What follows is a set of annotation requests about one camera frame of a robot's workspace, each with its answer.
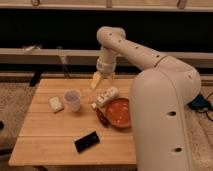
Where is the white bottle lying down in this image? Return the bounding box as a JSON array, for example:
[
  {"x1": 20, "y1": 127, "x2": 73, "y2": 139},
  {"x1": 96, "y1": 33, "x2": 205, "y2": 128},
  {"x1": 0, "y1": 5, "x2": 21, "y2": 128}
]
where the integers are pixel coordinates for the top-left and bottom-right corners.
[{"x1": 91, "y1": 86, "x2": 118, "y2": 109}]

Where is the translucent plastic cup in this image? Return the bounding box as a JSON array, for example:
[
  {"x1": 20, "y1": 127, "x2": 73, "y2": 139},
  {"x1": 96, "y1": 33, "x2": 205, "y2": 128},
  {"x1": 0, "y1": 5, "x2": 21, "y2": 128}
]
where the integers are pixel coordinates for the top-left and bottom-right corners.
[{"x1": 64, "y1": 89, "x2": 81, "y2": 112}]

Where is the wooden table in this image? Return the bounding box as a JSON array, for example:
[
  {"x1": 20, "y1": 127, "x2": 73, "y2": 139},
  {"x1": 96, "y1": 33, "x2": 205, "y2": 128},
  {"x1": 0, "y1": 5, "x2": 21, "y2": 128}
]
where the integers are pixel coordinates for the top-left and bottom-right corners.
[{"x1": 9, "y1": 79, "x2": 135, "y2": 166}]

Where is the small white box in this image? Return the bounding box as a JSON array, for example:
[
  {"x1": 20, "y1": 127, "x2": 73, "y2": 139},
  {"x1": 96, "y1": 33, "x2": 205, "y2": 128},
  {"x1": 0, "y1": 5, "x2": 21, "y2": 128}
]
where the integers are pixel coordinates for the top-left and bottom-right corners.
[{"x1": 49, "y1": 96, "x2": 64, "y2": 113}]

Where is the black rectangular device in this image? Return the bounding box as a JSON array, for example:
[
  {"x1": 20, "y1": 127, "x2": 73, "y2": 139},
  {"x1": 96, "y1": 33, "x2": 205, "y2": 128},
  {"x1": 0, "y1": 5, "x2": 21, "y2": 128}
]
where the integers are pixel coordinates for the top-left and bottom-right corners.
[{"x1": 74, "y1": 131, "x2": 100, "y2": 153}]

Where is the dark red utensil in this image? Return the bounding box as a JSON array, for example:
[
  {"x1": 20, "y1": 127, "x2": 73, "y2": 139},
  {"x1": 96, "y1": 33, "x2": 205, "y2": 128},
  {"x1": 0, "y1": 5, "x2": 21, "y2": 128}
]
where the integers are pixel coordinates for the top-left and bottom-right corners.
[{"x1": 96, "y1": 109, "x2": 108, "y2": 126}]

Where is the long wooden bench rail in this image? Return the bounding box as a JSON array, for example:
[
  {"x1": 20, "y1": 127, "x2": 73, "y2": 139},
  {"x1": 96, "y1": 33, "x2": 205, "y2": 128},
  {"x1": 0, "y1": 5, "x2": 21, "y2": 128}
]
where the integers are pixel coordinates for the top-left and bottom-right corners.
[{"x1": 0, "y1": 48, "x2": 213, "y2": 68}]

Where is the blue object on floor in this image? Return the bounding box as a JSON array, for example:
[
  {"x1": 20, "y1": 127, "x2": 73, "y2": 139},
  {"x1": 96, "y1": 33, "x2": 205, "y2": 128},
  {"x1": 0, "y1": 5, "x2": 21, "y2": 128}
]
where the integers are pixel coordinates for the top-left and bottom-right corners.
[{"x1": 189, "y1": 94, "x2": 212, "y2": 110}]

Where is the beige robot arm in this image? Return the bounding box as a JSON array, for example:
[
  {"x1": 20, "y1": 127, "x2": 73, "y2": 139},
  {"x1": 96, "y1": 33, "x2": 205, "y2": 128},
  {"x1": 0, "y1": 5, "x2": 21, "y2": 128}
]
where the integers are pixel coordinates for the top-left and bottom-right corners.
[{"x1": 91, "y1": 26, "x2": 201, "y2": 171}]

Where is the orange bowl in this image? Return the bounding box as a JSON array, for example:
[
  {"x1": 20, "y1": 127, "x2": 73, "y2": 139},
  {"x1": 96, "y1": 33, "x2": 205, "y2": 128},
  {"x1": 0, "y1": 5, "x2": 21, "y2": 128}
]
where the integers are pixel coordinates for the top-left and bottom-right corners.
[{"x1": 105, "y1": 98, "x2": 131, "y2": 128}]

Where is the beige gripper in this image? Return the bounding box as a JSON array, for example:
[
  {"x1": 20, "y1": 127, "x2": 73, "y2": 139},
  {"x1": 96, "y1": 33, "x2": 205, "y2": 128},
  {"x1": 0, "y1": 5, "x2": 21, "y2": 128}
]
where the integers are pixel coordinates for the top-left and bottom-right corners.
[{"x1": 91, "y1": 59, "x2": 115, "y2": 89}]

